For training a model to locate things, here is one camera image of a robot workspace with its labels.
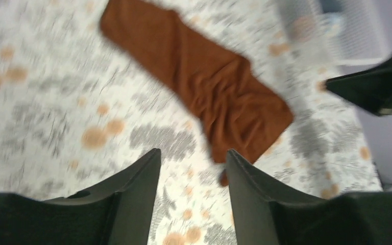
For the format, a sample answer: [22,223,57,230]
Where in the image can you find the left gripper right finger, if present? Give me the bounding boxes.
[226,150,392,244]

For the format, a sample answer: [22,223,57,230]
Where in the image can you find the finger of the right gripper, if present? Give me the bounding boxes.
[325,56,392,116]

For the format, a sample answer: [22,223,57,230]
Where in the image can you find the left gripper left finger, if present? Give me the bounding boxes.
[0,149,161,244]

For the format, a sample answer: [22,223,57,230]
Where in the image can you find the brown towel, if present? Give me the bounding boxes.
[100,0,296,187]

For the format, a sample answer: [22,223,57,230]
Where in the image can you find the white plastic basket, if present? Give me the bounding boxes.
[276,1,391,66]

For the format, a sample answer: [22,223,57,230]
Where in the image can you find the floral table mat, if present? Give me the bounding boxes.
[0,1,382,244]

